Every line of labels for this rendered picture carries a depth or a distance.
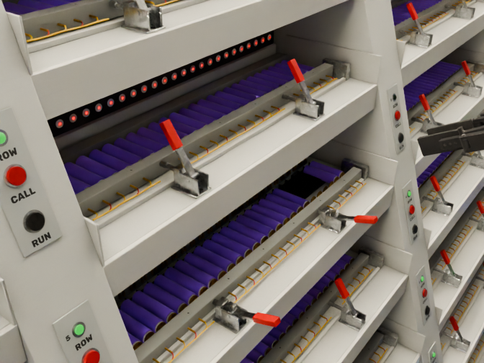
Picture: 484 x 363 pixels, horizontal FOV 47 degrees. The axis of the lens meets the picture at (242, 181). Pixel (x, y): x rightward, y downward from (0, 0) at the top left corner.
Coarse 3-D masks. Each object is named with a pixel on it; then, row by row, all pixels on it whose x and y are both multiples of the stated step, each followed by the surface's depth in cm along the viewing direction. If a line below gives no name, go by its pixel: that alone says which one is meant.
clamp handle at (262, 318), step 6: (234, 306) 70; (234, 312) 71; (240, 312) 71; (246, 312) 70; (246, 318) 69; (252, 318) 69; (258, 318) 68; (264, 318) 67; (270, 318) 67; (276, 318) 67; (264, 324) 67; (270, 324) 67; (276, 324) 66
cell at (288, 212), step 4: (260, 200) 93; (264, 200) 93; (268, 200) 93; (260, 204) 93; (264, 204) 93; (268, 204) 93; (272, 204) 92; (276, 204) 92; (268, 208) 92; (272, 208) 92; (276, 208) 92; (280, 208) 91; (284, 208) 91; (280, 212) 91; (284, 212) 91; (288, 212) 90; (292, 212) 91; (288, 216) 90
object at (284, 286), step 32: (320, 160) 109; (352, 160) 104; (384, 160) 100; (352, 192) 99; (384, 192) 99; (224, 224) 91; (352, 224) 91; (288, 256) 84; (320, 256) 84; (256, 288) 78; (288, 288) 78; (192, 352) 68; (224, 352) 68
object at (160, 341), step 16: (352, 176) 99; (336, 192) 95; (304, 208) 91; (320, 208) 92; (288, 224) 87; (304, 224) 88; (320, 224) 89; (272, 240) 83; (288, 240) 86; (304, 240) 86; (256, 256) 80; (240, 272) 77; (208, 288) 74; (224, 288) 74; (192, 304) 72; (208, 304) 72; (176, 320) 69; (192, 320) 70; (160, 336) 67; (176, 336) 68; (144, 352) 65; (160, 352) 67
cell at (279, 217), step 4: (256, 204) 92; (252, 208) 92; (256, 208) 92; (260, 208) 91; (264, 208) 91; (260, 212) 91; (264, 212) 91; (268, 212) 90; (272, 212) 90; (276, 212) 90; (268, 216) 90; (272, 216) 90; (276, 216) 90; (280, 216) 89; (284, 216) 89; (276, 220) 89; (280, 220) 89; (284, 220) 89
